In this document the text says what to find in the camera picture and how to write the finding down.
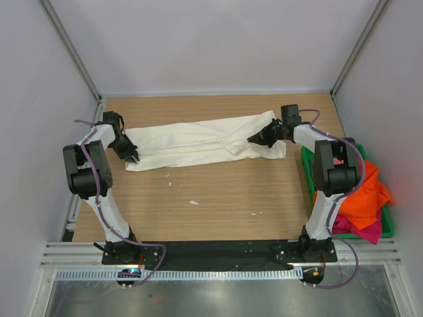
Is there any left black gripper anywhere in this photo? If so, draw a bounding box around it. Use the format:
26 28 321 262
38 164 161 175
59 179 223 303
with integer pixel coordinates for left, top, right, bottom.
108 133 138 162

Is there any cream white t shirt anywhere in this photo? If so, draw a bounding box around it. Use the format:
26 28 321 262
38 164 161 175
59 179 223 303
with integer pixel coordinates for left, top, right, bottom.
126 110 286 172

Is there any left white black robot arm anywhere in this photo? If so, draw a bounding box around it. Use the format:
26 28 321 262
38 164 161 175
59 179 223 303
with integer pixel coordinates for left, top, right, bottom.
63 111 140 265

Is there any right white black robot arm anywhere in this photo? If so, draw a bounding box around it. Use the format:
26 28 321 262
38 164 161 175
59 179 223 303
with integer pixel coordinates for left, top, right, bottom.
247 104 365 262

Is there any green plastic bin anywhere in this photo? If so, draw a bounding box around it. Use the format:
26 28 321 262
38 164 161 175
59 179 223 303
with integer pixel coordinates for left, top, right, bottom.
301 143 395 239

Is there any pink t shirt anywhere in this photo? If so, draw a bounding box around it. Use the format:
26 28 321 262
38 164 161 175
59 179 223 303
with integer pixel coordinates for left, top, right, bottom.
333 158 344 165

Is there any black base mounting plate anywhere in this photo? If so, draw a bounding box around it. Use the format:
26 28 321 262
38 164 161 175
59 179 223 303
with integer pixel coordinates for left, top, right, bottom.
95 238 338 266

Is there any magenta t shirt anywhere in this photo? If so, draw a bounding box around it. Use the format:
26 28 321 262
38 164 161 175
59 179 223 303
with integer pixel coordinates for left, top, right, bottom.
332 211 382 245

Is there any orange t shirt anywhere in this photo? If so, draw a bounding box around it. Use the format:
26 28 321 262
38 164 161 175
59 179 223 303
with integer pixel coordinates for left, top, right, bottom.
312 160 396 231

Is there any white slotted cable duct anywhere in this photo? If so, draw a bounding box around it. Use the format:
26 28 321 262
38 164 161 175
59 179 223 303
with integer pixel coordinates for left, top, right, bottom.
55 267 303 282

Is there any aluminium front frame rail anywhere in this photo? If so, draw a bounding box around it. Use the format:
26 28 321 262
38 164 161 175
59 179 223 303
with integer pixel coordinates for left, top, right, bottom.
40 238 402 267

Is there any left aluminium corner post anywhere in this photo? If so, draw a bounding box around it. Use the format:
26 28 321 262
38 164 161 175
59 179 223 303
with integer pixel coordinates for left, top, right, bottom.
38 0 102 104

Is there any aluminium corner post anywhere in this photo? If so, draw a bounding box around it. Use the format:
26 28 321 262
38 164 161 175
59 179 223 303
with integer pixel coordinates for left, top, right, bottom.
330 0 391 100
38 0 102 104

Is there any right aluminium corner post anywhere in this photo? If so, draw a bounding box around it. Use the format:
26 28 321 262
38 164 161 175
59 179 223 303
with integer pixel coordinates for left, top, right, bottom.
330 0 391 100

